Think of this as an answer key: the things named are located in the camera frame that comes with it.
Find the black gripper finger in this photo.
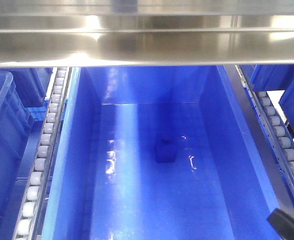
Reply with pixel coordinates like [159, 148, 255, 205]
[267, 208, 294, 240]

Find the blue block part with knob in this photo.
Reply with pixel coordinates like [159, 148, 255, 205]
[155, 131, 177, 163]

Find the steel shelf beam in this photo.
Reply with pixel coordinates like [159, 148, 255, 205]
[0, 0, 294, 67]

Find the right white roller track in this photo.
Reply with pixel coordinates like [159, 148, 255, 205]
[234, 64, 294, 226]

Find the white roller track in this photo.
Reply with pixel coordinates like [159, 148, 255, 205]
[12, 66, 73, 240]
[234, 64, 294, 226]

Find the blue bin at right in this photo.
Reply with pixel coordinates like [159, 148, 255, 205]
[250, 64, 294, 131]

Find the large open blue bin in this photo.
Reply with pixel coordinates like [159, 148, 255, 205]
[42, 65, 280, 240]

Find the left white roller track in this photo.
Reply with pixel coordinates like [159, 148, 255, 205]
[12, 66, 73, 240]

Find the blue bin at left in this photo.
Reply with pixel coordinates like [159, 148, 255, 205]
[0, 70, 32, 229]

